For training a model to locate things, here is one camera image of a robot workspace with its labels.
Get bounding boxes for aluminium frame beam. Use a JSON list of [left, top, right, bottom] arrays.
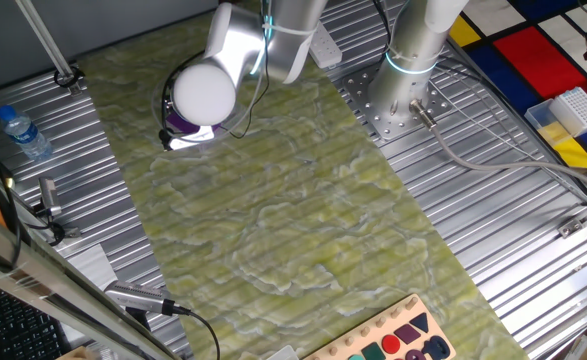
[[0, 199, 182, 360]]

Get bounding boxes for silver depth camera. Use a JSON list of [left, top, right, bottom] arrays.
[[103, 279, 193, 317]]

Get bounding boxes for metal robot mounting plate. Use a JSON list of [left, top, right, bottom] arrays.
[[333, 62, 454, 141]]

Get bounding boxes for black camera cable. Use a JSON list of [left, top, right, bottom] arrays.
[[172, 304, 222, 360]]

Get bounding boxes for clear plastic rack lid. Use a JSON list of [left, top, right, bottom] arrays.
[[232, 97, 247, 129]]

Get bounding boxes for green marble pattern mat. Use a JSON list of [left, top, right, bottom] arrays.
[[75, 0, 532, 360]]

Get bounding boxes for clear plastic container corner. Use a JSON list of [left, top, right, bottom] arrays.
[[267, 344, 299, 360]]

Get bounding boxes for white power strip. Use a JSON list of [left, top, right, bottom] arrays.
[[308, 24, 344, 70]]

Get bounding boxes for green square puzzle piece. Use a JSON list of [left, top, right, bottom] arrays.
[[361, 342, 387, 360]]

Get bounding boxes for purple pipette tip rack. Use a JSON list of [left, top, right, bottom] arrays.
[[166, 112, 200, 136]]

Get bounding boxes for white pipette tip box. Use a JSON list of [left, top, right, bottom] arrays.
[[547, 87, 587, 139]]

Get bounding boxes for red circle puzzle piece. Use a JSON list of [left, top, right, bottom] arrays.
[[381, 333, 402, 355]]

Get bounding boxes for black cable bundle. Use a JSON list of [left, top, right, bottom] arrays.
[[370, 0, 399, 56]]

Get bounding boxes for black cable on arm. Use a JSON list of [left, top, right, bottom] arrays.
[[158, 0, 274, 151]]

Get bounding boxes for purple square puzzle piece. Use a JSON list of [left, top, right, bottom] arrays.
[[393, 323, 422, 345]]

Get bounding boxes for thick grey robot cable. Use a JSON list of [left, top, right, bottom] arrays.
[[408, 98, 587, 196]]

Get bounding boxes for navy ring puzzle piece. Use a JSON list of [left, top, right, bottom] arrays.
[[421, 335, 452, 360]]

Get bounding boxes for black keyboard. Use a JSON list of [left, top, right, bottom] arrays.
[[0, 289, 72, 360]]

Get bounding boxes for clear water bottle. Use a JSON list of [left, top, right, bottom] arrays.
[[0, 103, 54, 162]]

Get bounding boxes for blue triangle puzzle piece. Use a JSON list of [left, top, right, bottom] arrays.
[[409, 312, 430, 334]]

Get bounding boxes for metal pole stand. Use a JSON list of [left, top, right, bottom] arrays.
[[15, 0, 85, 96]]

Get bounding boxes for clear plastic box lid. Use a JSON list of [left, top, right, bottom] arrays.
[[525, 99, 574, 147]]

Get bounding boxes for wooden shape puzzle board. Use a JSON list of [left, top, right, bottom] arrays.
[[302, 293, 458, 360]]

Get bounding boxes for colourful block pattern mat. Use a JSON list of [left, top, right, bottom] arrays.
[[447, 0, 587, 191]]

